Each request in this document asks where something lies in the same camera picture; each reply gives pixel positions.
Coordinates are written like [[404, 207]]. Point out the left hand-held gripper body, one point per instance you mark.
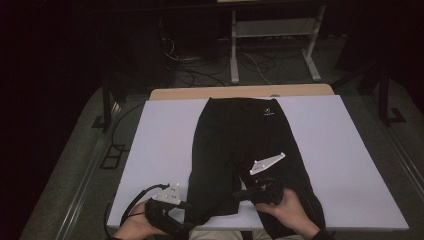
[[163, 208]]

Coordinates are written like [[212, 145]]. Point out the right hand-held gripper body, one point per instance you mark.
[[266, 191]]

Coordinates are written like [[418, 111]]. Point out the black pants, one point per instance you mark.
[[230, 143]]

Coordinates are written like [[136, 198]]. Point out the person's left hand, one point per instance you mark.
[[136, 223]]

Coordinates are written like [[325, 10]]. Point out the person's right hand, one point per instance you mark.
[[290, 211]]

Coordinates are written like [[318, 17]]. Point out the black metal stand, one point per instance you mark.
[[107, 100], [383, 96]]

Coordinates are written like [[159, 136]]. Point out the metal floor rail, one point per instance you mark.
[[400, 156], [90, 173]]

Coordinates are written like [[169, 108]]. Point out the white metal stand frame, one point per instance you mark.
[[275, 28]]

